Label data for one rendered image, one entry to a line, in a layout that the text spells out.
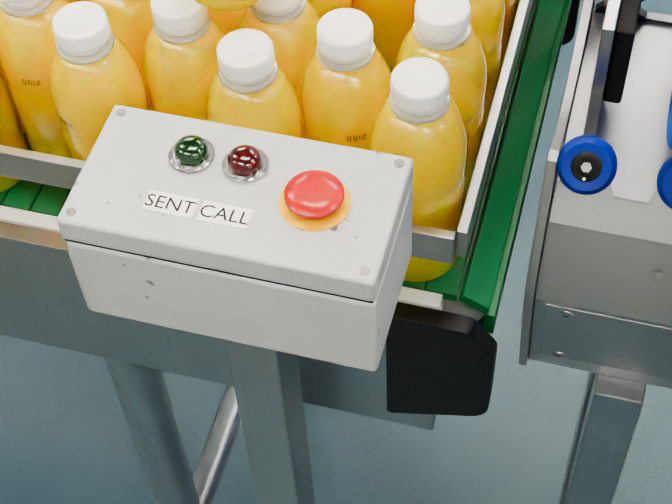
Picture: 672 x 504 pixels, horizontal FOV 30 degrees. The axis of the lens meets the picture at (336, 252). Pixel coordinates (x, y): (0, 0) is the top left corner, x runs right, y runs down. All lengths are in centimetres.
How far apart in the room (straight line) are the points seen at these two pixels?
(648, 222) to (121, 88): 41
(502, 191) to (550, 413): 96
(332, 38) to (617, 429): 59
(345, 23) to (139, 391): 47
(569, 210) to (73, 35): 40
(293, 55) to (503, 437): 110
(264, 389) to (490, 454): 101
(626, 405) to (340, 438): 75
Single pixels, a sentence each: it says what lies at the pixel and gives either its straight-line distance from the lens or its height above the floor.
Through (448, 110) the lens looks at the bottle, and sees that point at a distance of 86.
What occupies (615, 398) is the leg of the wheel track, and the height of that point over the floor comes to 62.
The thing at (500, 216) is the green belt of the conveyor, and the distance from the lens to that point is 101.
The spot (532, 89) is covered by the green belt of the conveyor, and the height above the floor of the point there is 89.
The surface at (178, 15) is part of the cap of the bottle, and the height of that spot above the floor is 109.
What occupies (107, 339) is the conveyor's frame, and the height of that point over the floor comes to 77.
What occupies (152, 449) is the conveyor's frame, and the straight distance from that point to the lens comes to 130.
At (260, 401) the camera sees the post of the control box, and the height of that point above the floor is 87.
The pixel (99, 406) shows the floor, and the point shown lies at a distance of 199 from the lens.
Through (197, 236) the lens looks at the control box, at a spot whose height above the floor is 110.
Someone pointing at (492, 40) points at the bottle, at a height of 102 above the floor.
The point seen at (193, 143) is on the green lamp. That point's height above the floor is 111.
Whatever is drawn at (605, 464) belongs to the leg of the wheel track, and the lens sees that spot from 136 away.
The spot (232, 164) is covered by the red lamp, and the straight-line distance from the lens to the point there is 77.
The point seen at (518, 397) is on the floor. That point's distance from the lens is 196.
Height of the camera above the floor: 169
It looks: 53 degrees down
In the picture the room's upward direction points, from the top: 4 degrees counter-clockwise
